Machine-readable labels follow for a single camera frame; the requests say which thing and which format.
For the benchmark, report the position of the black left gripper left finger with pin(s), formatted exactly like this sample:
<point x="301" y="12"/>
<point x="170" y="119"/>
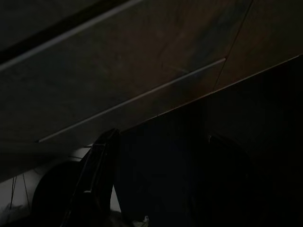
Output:
<point x="94" y="179"/>

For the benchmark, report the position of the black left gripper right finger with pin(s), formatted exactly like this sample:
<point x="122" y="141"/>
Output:
<point x="225" y="179"/>

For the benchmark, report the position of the black floor mat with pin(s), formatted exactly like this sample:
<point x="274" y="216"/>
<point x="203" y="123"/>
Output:
<point x="265" y="108"/>

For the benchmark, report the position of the grey drawer front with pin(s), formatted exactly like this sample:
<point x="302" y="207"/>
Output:
<point x="35" y="21"/>
<point x="154" y="104"/>
<point x="94" y="71"/>

